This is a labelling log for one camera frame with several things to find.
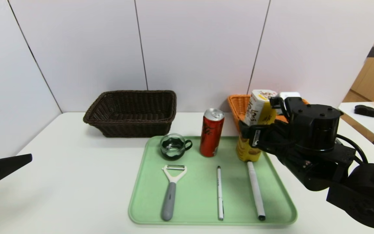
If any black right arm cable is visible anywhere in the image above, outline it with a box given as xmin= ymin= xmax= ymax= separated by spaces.
xmin=336 ymin=134 xmax=368 ymax=164

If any light green plastic tray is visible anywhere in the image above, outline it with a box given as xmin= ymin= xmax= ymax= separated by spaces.
xmin=128 ymin=136 xmax=297 ymax=225

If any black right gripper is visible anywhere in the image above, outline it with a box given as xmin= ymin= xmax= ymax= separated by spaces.
xmin=238 ymin=120 xmax=294 ymax=156

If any orange wicker basket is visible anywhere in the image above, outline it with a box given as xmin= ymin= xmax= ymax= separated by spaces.
xmin=228 ymin=95 xmax=310 ymax=132

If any red soda can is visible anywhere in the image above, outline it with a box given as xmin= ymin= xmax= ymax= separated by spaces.
xmin=199 ymin=109 xmax=225 ymax=158

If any white peeler with grey handle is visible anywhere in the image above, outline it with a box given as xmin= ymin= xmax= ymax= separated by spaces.
xmin=161 ymin=164 xmax=187 ymax=221

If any thick white marker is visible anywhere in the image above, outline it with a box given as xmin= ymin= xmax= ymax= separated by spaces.
xmin=247 ymin=162 xmax=266 ymax=221

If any glass cup with black handle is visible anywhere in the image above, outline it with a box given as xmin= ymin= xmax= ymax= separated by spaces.
xmin=160 ymin=133 xmax=193 ymax=161

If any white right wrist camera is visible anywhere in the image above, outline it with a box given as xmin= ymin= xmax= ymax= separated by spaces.
xmin=279 ymin=92 xmax=302 ymax=102

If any black brush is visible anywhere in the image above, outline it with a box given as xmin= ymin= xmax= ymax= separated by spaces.
xmin=354 ymin=105 xmax=374 ymax=118

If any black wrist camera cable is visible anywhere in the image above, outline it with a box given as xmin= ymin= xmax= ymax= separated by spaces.
xmin=269 ymin=97 xmax=288 ymax=115

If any thin white pen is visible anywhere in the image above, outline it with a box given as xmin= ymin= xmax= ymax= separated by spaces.
xmin=217 ymin=166 xmax=224 ymax=220

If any tall yellow snack box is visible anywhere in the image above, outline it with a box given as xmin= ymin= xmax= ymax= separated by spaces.
xmin=236 ymin=90 xmax=278 ymax=162

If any dark brown wicker basket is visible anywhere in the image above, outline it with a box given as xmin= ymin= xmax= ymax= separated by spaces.
xmin=83 ymin=91 xmax=177 ymax=138

